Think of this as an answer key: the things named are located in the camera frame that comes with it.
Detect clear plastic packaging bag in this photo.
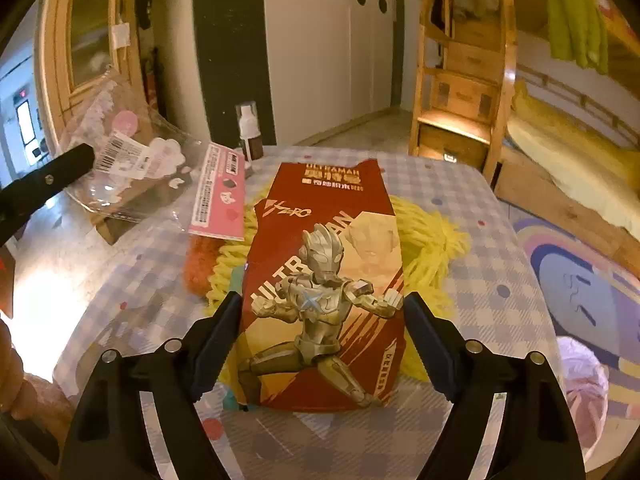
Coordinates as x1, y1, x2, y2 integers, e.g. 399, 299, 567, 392
58, 68, 207, 222

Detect orange knitted wool item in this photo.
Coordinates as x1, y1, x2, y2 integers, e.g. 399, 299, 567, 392
183, 235, 224, 297

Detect red Ultraman toy box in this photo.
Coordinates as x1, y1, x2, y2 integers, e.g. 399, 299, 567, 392
232, 159, 406, 413

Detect white trash bag bin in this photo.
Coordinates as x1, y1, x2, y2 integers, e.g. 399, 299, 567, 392
556, 336, 608, 463

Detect blue checkered table cloth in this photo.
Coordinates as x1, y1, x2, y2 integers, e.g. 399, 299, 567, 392
53, 153, 560, 479

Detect colourful rainbow rug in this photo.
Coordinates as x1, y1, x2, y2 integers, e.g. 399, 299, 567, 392
512, 216, 640, 421

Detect pink paper card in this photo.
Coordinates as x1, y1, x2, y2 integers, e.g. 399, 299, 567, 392
188, 143, 245, 240

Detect yellow yarn mop head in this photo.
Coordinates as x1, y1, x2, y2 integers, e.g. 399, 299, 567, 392
205, 185, 472, 386

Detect white brown spray bottle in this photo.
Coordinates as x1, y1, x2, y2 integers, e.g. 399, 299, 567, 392
236, 102, 264, 164

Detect yellow bed quilt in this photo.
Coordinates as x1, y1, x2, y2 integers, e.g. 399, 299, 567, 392
508, 80, 639, 237

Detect wooden bunk bed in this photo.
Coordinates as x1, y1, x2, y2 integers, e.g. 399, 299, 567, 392
492, 0, 639, 275

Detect white wardrobe with round holes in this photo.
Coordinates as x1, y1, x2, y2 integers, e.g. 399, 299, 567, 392
264, 0, 395, 145

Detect wooden stair drawers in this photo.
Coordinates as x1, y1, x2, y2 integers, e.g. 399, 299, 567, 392
409, 0, 518, 182

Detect green puffer jacket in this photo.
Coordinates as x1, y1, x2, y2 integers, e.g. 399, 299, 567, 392
547, 0, 608, 75

